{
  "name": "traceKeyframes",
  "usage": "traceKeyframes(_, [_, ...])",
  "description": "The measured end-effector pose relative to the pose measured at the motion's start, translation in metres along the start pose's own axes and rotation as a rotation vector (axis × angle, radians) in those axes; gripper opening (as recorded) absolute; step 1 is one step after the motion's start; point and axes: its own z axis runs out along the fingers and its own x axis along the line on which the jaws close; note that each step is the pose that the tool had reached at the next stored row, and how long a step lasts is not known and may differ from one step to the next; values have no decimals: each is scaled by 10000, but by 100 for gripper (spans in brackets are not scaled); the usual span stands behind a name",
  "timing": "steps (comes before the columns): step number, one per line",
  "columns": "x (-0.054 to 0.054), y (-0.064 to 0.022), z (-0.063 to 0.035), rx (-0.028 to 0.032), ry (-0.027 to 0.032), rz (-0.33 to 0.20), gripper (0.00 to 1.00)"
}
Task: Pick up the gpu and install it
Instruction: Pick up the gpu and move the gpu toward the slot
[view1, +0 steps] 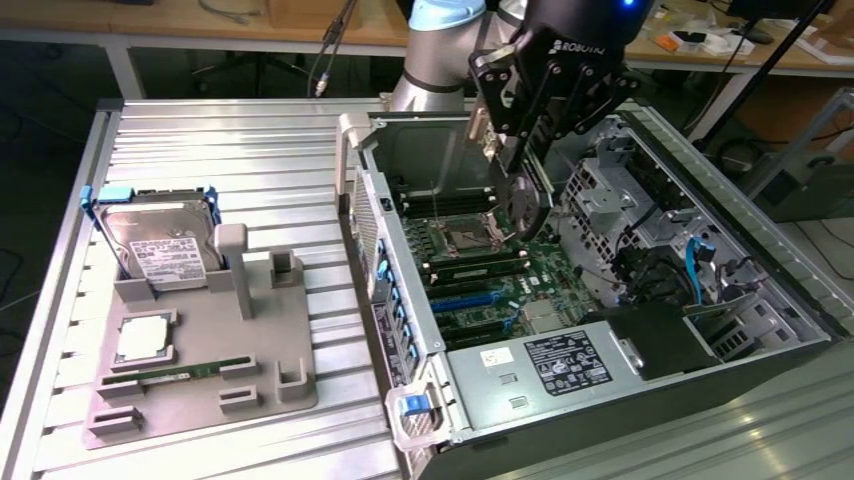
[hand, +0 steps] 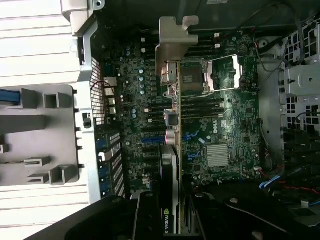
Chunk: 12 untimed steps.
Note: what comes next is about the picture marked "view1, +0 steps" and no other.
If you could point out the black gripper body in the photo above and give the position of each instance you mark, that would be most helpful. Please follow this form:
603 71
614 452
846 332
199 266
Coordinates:
581 30

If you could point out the green graphics card black shroud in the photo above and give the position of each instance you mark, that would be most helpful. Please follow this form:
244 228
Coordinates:
530 210

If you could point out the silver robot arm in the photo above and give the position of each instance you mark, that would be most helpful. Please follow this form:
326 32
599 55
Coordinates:
434 65

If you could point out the silver disk bay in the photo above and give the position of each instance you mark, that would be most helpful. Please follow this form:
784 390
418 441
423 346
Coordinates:
603 200

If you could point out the white plastic part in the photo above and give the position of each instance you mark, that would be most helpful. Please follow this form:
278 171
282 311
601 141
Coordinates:
717 45

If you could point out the thin locking lever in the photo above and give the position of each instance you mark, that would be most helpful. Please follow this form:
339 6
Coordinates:
435 200

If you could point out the black monitor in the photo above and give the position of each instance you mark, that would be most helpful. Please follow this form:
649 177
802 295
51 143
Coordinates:
767 7

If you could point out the CPU socket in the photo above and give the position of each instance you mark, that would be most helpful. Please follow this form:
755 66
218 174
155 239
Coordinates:
461 235

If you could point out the black tripod pole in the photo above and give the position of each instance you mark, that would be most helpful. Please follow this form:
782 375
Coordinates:
788 41

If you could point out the wooden box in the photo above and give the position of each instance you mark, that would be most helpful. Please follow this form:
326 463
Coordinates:
300 12

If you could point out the green motherboard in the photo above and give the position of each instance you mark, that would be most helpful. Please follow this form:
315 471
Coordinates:
554 280

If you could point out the green RAM stick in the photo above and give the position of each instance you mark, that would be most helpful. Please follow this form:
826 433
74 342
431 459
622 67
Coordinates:
477 270
180 372

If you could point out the black office chair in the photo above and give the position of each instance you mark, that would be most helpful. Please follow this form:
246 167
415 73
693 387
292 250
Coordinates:
256 59

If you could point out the dark gray floor cabinet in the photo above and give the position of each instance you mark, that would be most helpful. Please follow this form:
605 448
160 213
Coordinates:
821 195

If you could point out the silver chipset heatsink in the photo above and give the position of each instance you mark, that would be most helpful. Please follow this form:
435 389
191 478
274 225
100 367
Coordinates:
542 317

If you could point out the hard disk blue carrier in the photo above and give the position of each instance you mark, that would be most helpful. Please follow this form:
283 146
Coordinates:
160 245

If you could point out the gray power supply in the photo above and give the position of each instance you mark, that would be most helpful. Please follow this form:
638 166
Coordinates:
507 400

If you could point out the blue case latch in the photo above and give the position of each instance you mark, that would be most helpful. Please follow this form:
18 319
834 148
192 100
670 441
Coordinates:
414 405

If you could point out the open black PC case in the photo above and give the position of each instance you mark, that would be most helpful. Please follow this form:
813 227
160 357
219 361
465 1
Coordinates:
734 410

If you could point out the gray parts rack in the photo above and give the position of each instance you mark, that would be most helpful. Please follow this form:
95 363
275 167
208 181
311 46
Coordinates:
200 340

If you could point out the silver CPU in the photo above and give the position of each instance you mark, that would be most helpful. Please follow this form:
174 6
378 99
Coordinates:
142 337

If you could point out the wooden desk white frame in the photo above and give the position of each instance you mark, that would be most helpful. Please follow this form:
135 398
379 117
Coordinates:
167 30
710 60

